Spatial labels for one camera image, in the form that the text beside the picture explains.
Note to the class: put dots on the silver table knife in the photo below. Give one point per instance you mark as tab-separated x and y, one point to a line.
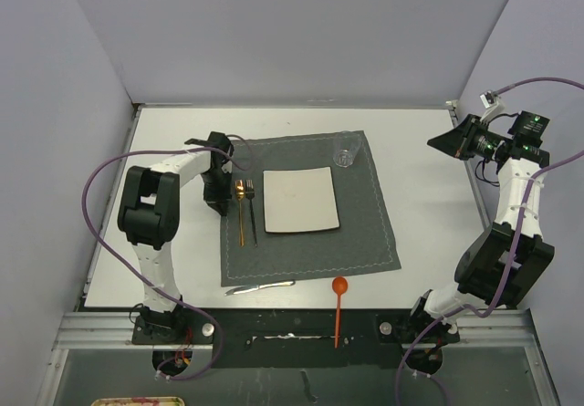
240	290

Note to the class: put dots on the white square plate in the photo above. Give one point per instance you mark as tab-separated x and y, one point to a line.
301	201

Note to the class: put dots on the gold fork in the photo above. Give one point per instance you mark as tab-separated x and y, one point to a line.
240	195

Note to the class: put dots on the dark grey cloth placemat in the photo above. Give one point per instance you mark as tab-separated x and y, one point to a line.
363	244

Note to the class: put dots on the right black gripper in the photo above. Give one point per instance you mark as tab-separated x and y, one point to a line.
457	142

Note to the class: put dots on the clear plastic cup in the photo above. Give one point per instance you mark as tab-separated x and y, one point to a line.
346	146

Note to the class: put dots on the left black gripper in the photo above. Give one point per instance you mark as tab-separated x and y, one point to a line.
219	201

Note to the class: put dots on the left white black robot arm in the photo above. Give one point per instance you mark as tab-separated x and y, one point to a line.
149	214

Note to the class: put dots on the dark handled silver fork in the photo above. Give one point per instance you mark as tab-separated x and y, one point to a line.
250	196

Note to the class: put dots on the floral tray edge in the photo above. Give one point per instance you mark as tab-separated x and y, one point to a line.
140	401

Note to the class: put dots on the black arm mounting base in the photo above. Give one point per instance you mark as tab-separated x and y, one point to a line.
298	338

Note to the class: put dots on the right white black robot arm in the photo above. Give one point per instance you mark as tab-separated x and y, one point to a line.
508	258

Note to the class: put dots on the orange plastic spoon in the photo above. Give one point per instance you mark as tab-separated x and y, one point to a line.
340	287

